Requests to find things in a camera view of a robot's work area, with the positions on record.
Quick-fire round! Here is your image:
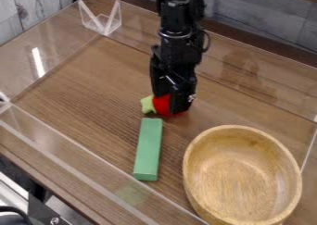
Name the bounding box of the black cable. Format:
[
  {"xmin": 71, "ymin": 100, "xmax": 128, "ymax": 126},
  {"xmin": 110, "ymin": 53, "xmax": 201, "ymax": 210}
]
[{"xmin": 0, "ymin": 204, "xmax": 39, "ymax": 225}]

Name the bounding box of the green rectangular block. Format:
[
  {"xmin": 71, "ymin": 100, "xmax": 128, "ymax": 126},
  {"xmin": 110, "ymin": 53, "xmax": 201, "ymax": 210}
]
[{"xmin": 132, "ymin": 118, "xmax": 163, "ymax": 181}]

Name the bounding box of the black metal table bracket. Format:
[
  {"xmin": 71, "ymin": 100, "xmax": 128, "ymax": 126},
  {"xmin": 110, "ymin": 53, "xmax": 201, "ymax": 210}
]
[{"xmin": 27, "ymin": 194, "xmax": 71, "ymax": 225}]

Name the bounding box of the wooden bowl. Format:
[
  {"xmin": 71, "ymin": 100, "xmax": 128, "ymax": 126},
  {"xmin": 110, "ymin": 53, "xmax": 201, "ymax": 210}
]
[{"xmin": 182, "ymin": 125, "xmax": 302, "ymax": 225}]

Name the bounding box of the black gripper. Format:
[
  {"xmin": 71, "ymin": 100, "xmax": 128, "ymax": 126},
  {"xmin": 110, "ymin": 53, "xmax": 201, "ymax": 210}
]
[{"xmin": 150, "ymin": 31, "xmax": 206, "ymax": 115}]

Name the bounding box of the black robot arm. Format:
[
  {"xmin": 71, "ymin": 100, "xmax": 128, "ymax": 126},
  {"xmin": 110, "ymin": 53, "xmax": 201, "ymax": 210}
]
[{"xmin": 150, "ymin": 0, "xmax": 209, "ymax": 116}]

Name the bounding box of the red plush fruit green stem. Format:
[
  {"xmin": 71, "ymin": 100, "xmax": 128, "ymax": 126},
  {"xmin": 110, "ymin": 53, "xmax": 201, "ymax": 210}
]
[{"xmin": 140, "ymin": 94, "xmax": 187, "ymax": 117}]

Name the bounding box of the clear acrylic tray wall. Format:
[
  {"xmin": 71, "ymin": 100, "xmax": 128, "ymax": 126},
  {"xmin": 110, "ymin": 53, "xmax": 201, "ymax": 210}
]
[{"xmin": 0, "ymin": 93, "xmax": 207, "ymax": 225}]

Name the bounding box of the clear acrylic corner bracket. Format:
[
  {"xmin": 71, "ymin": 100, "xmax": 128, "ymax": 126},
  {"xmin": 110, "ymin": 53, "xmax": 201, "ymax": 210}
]
[{"xmin": 78, "ymin": 0, "xmax": 122, "ymax": 36}]

